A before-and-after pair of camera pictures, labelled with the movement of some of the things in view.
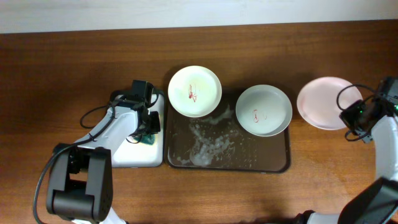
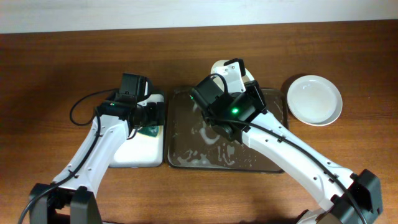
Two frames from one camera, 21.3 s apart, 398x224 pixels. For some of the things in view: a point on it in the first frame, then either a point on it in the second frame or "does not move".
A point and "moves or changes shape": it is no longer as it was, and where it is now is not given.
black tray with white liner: (132, 154) does not move
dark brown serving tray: (221, 142) does not move
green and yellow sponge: (147, 139) moves or changes shape
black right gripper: (352, 116) to (259, 97)
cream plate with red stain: (194, 91) to (219, 81)
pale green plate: (263, 111) moves or changes shape
